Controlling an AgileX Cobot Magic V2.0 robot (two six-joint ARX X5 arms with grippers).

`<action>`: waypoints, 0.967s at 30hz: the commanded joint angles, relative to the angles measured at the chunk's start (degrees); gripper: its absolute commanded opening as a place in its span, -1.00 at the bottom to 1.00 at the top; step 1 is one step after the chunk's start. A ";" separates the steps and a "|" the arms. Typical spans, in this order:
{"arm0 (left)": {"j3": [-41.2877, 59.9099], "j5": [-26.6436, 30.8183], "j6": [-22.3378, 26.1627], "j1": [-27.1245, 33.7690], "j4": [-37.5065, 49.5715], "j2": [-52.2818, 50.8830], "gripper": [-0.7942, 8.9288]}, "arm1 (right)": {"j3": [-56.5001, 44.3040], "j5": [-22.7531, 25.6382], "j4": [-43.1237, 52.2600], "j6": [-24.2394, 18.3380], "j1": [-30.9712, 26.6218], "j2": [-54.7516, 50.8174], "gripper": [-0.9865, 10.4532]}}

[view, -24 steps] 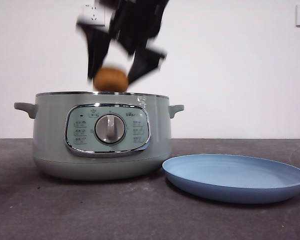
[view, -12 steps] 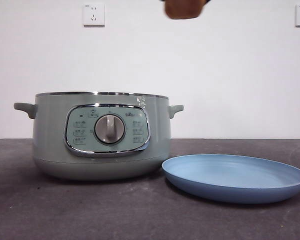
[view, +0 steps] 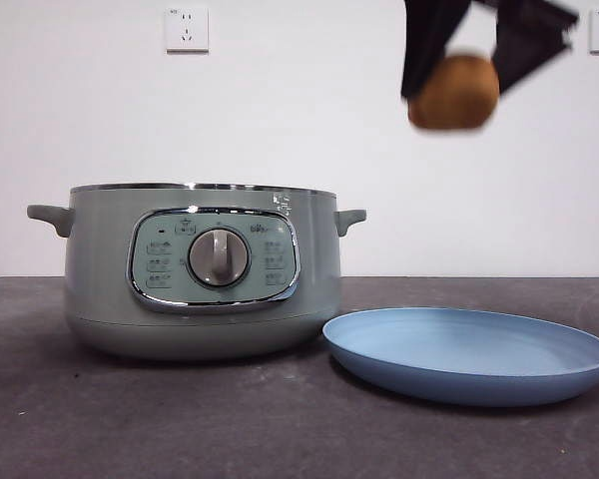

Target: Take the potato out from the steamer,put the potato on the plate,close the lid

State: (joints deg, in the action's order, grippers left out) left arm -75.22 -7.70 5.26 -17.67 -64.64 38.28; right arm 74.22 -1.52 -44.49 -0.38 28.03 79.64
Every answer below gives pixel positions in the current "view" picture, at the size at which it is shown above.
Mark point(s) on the blue round plate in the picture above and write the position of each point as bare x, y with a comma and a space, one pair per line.
459, 344

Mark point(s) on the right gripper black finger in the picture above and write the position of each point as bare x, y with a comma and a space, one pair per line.
526, 42
426, 45

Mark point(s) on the brown potato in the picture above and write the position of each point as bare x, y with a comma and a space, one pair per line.
454, 95

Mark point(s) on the pale green electric steamer pot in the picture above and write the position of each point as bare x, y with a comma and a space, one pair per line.
105, 279

